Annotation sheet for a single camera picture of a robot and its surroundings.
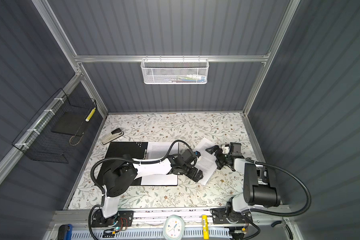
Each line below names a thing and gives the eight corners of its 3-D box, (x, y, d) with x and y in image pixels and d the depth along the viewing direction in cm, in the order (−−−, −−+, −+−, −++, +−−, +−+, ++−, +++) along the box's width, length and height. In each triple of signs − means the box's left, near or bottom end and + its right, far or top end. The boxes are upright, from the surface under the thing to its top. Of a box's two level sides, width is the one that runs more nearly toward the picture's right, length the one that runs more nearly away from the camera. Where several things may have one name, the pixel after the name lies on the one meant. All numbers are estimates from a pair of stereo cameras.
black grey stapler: (104, 146, 104) (101, 142, 100) (101, 141, 106) (98, 137, 102) (123, 134, 110) (121, 130, 106) (120, 130, 113) (118, 126, 109)
